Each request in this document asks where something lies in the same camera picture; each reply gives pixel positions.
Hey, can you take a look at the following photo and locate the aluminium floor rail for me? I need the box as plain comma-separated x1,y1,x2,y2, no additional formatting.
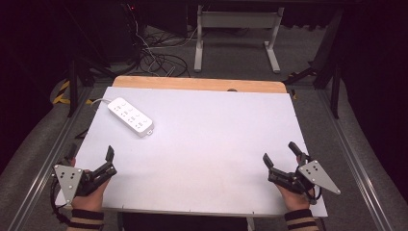
316,89,394,231
6,86,95,231

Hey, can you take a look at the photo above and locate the tangle of floor cables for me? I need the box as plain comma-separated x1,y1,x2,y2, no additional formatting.
133,25,206,78

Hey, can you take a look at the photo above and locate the black equipment box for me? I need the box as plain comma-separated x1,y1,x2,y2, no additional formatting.
105,2,147,64

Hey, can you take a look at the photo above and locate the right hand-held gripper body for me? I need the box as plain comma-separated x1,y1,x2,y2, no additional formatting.
268,159,342,205

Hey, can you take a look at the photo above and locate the white metal desk frame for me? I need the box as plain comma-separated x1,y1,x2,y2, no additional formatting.
193,4,286,74

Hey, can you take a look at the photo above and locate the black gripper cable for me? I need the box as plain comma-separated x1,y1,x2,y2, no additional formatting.
49,179,71,225
307,185,323,205

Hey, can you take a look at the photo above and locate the yellow black hazard tape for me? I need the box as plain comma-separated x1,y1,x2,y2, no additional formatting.
52,79,95,106

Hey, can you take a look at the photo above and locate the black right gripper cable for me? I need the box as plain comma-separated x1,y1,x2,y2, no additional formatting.
307,185,323,205

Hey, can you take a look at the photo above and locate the person's left hand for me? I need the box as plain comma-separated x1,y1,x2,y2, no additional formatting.
69,157,111,213

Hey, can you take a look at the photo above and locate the white power strip cable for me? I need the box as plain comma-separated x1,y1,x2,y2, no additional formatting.
89,97,114,107

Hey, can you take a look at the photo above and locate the white power strip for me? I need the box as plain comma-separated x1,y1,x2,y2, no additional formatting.
107,96,155,139

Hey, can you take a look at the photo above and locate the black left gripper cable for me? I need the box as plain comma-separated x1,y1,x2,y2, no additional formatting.
49,179,71,225

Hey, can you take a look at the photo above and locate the person's right hand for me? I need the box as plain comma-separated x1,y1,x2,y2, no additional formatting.
274,153,312,212

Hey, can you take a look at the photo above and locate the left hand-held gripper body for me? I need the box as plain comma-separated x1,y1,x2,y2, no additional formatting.
52,162,118,206

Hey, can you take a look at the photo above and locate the black metal stand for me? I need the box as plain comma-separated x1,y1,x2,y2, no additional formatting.
62,6,118,118
282,8,344,119

